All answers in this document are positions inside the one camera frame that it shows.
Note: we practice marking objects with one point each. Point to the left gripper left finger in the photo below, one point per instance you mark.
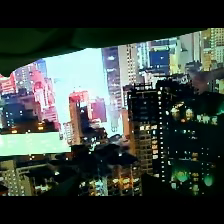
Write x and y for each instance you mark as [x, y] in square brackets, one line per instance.
[68, 188]

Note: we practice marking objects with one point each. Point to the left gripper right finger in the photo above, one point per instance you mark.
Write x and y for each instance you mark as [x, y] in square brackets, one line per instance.
[151, 187]

